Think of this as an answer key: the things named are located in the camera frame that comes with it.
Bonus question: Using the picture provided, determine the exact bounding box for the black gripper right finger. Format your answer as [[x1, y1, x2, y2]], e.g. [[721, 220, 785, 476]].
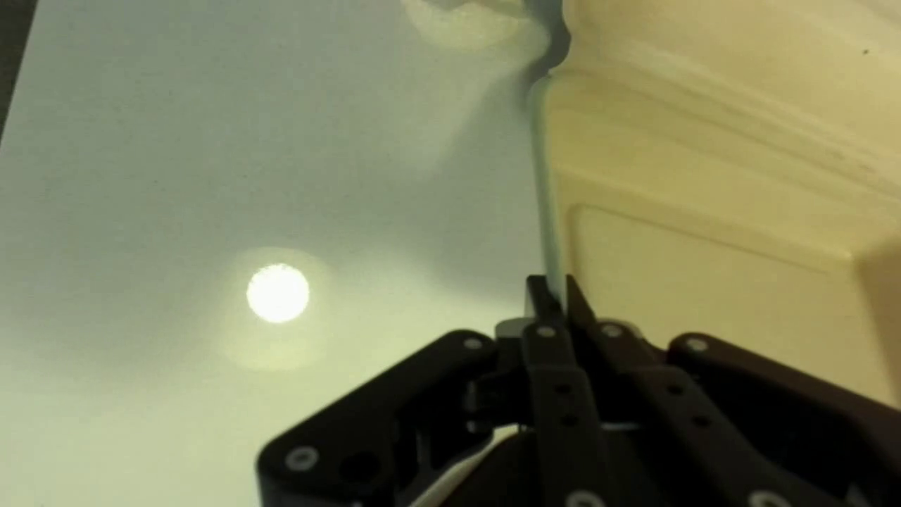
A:
[[567, 278, 901, 507]]

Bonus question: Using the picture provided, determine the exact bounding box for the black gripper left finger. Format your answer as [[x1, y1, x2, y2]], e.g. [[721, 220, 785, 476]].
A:
[[256, 276, 612, 507]]

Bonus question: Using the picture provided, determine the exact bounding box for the beige clamshell take-away food box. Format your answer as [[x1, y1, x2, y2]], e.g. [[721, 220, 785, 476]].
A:
[[538, 0, 901, 403]]

